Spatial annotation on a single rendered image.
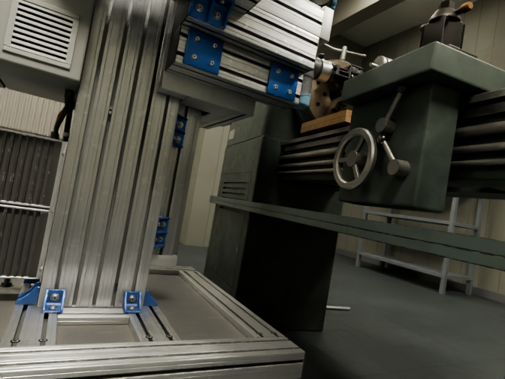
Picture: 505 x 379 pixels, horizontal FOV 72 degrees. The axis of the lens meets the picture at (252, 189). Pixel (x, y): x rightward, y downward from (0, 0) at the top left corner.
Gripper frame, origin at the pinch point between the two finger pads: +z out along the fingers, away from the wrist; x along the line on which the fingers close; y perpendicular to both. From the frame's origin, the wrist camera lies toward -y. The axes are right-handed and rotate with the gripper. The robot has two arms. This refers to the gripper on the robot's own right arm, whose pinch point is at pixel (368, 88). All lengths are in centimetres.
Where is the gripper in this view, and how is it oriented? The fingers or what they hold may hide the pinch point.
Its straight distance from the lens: 151.8
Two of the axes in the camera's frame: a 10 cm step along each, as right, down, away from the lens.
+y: 3.3, 0.3, -9.4
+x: 1.7, -9.9, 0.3
